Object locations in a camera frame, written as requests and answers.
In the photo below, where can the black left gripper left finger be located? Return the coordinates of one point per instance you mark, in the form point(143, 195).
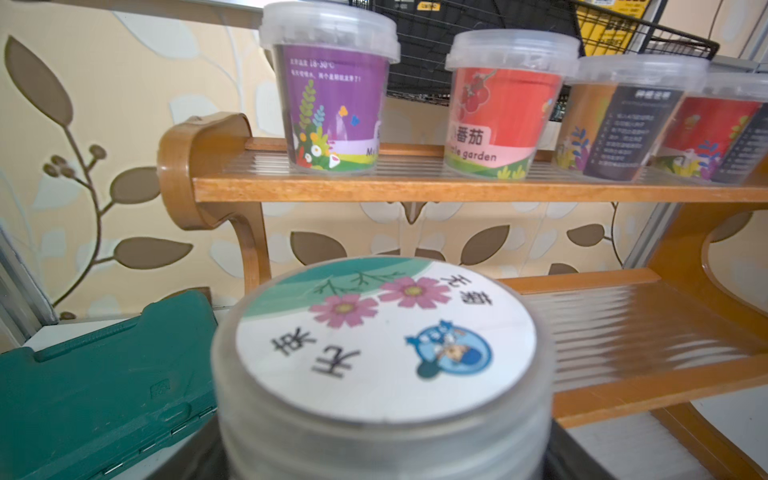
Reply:
point(201, 458)

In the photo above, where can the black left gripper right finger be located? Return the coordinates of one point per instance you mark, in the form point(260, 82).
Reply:
point(566, 459)

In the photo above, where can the flower lid seed jar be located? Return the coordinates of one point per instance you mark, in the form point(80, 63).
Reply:
point(384, 367)

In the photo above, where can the small clear seed cup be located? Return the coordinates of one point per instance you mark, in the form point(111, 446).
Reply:
point(617, 108)

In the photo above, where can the red label seed cup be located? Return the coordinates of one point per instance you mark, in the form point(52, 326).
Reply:
point(505, 84)

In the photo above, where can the purple label seed cup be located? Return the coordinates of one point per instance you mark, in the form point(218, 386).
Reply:
point(332, 67)

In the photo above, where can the wooden three-tier shelf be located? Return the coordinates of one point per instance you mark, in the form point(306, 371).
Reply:
point(652, 289)

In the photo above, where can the green plastic tool case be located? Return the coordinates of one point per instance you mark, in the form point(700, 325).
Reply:
point(95, 405)

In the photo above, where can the black yellow tool case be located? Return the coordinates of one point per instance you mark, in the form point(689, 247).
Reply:
point(429, 27)

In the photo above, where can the aluminium frame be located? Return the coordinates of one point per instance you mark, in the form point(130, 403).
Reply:
point(88, 88)

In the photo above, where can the black wire basket back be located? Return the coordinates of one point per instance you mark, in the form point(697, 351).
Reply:
point(426, 80)

